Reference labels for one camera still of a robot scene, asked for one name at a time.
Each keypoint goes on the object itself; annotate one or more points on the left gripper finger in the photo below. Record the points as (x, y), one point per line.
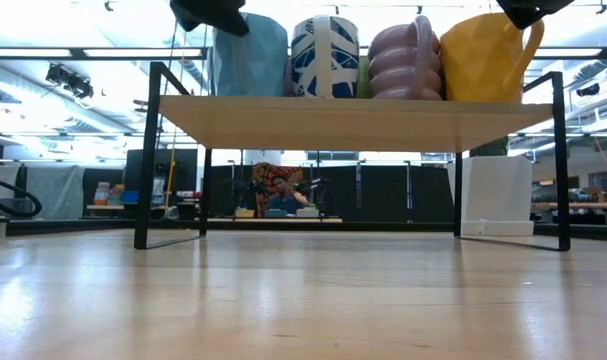
(208, 14)

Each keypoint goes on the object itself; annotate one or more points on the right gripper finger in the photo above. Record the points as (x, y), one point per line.
(530, 11)

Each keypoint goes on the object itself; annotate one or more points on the light blue mug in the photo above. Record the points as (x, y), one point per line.
(253, 65)

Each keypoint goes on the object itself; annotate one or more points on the yellow faceted mug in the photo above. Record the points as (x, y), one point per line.
(483, 65)

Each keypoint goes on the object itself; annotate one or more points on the white blue patterned mug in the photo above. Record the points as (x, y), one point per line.
(328, 60)

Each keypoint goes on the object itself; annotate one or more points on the green ridged mug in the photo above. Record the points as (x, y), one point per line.
(364, 80)

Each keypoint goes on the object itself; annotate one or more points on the black ceiling spotlight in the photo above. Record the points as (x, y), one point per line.
(68, 80)
(588, 90)

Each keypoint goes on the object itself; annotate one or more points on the colourful mandala tapestry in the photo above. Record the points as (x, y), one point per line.
(263, 172)

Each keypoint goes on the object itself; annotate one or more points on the white plant pot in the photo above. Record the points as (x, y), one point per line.
(493, 195)

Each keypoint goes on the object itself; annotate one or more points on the blue storage bin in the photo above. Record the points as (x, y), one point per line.
(129, 197)

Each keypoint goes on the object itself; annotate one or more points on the yellow small bin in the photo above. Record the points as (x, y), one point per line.
(244, 213)

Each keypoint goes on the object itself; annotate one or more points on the person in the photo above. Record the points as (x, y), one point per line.
(285, 202)

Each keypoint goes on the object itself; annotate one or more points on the teal small bin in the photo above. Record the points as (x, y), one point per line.
(276, 213)

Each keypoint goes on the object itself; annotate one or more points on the white small bin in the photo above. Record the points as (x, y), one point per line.
(308, 212)

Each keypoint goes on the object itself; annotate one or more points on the grey partition panel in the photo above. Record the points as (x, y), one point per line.
(55, 192)

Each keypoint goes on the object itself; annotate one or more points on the wooden shelf black frame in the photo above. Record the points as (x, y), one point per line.
(333, 122)

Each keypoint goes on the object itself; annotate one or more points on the black partition wall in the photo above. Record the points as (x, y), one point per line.
(383, 195)

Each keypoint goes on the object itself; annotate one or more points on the black table frame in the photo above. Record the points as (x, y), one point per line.
(383, 226)

